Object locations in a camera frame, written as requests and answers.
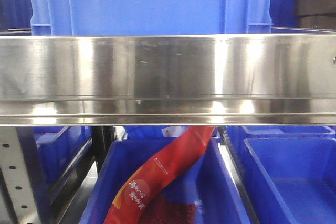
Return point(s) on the blue bin with red bag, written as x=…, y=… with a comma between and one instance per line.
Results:
x=207, y=184

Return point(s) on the blue bin lower left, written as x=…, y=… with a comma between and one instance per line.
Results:
x=57, y=145

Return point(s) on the blue bin lower right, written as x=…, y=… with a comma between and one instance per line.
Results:
x=288, y=171

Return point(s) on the stainless steel shelf beam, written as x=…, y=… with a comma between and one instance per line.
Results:
x=228, y=79

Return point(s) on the red snack bag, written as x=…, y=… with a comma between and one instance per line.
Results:
x=156, y=173

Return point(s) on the large blue crate on shelf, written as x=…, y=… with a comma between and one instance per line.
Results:
x=149, y=17

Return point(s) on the perforated steel upright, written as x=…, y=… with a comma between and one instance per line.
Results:
x=16, y=177

